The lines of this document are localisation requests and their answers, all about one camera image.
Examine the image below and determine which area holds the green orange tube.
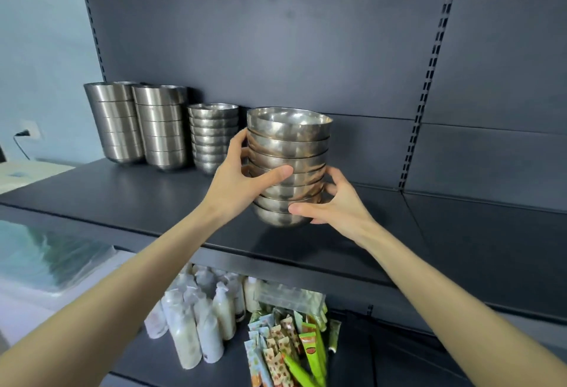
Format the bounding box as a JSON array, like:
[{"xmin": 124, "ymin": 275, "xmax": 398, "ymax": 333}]
[{"xmin": 299, "ymin": 322, "xmax": 329, "ymax": 387}]

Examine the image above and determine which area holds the clear plastic packet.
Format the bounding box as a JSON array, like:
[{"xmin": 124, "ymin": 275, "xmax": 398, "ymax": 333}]
[{"xmin": 254, "ymin": 282, "xmax": 328, "ymax": 317}]

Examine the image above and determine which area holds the pile of patterned sachets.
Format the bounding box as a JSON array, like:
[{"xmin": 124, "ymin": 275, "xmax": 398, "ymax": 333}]
[{"xmin": 243, "ymin": 307, "xmax": 307, "ymax": 387}]

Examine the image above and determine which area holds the pale green tube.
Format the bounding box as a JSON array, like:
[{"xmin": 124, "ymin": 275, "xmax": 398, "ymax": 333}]
[{"xmin": 327, "ymin": 319, "xmax": 342, "ymax": 355}]

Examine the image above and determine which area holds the group of white lotion bottles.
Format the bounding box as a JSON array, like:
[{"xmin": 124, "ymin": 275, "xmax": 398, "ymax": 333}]
[{"xmin": 144, "ymin": 262, "xmax": 261, "ymax": 370}]

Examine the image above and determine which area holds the person's right hand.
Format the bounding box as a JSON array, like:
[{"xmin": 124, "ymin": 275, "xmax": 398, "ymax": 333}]
[{"xmin": 288, "ymin": 166, "xmax": 378, "ymax": 248}]

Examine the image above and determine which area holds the white counter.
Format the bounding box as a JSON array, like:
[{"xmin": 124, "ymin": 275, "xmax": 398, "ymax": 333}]
[{"xmin": 0, "ymin": 159, "xmax": 75, "ymax": 195}]

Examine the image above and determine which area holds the stack of tall steel cups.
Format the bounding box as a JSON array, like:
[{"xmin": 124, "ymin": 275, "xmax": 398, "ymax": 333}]
[
  {"xmin": 84, "ymin": 81, "xmax": 146, "ymax": 165},
  {"xmin": 131, "ymin": 84, "xmax": 190, "ymax": 172}
]

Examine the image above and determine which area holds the bright green tube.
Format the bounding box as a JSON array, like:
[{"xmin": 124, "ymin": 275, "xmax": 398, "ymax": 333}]
[{"xmin": 283, "ymin": 352, "xmax": 320, "ymax": 387}]

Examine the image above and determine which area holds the stack of wide steel bowls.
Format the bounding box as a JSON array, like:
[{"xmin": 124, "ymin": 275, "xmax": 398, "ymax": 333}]
[{"xmin": 246, "ymin": 107, "xmax": 334, "ymax": 228}]

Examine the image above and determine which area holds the black plug with cable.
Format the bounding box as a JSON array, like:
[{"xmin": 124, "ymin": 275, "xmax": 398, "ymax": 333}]
[{"xmin": 13, "ymin": 129, "xmax": 32, "ymax": 161}]

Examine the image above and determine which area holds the person's left hand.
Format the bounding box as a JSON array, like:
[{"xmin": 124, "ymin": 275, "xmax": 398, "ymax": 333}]
[{"xmin": 199, "ymin": 128, "xmax": 294, "ymax": 228}]

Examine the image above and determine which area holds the white wall socket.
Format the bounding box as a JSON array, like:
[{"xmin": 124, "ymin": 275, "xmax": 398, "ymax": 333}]
[{"xmin": 19, "ymin": 120, "xmax": 41, "ymax": 140}]

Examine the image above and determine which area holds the clear plastic sheet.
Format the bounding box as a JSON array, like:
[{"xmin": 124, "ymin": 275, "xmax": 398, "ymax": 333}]
[{"xmin": 0, "ymin": 220, "xmax": 117, "ymax": 295}]

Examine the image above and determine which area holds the dark grey metal shelving unit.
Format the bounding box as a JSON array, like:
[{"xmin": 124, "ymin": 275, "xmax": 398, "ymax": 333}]
[{"xmin": 0, "ymin": 0, "xmax": 567, "ymax": 387}]

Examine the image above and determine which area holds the person's right forearm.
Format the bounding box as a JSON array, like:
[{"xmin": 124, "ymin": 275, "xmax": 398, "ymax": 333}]
[{"xmin": 360, "ymin": 222, "xmax": 567, "ymax": 387}]

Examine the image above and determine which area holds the stack of small steel bowls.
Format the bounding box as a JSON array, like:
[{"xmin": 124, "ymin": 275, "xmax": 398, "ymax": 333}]
[{"xmin": 186, "ymin": 103, "xmax": 240, "ymax": 176}]

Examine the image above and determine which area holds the person's left forearm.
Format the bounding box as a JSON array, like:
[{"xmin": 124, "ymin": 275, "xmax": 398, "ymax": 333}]
[{"xmin": 0, "ymin": 204, "xmax": 222, "ymax": 387}]

